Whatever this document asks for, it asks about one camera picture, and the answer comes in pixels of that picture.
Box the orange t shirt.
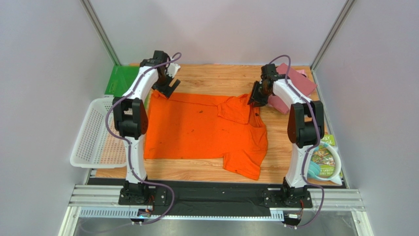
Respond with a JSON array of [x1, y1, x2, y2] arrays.
[[144, 91, 268, 180]]

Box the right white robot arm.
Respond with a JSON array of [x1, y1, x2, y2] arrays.
[[248, 62, 325, 208]]

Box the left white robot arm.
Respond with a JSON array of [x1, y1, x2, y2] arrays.
[[107, 51, 182, 205]]

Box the folded maroon t shirt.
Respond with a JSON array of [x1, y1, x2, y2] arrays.
[[268, 66, 317, 114]]

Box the green cutting mat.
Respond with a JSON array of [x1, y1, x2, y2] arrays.
[[104, 65, 139, 97]]

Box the green picture book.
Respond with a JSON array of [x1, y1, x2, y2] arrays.
[[313, 134, 343, 186]]

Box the teal headphones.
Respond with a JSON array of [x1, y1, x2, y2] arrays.
[[307, 153, 321, 180]]

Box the white plastic basket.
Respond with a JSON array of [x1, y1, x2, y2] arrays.
[[70, 97, 126, 169]]

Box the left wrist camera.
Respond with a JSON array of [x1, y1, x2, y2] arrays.
[[166, 63, 181, 78]]

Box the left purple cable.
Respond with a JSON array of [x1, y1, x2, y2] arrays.
[[104, 52, 182, 227]]

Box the purple cable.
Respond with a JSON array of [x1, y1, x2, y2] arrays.
[[268, 55, 326, 229], [104, 52, 182, 227]]

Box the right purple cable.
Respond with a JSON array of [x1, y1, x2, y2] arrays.
[[268, 55, 326, 229]]

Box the aluminium frame rail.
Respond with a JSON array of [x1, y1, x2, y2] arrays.
[[59, 179, 373, 236]]

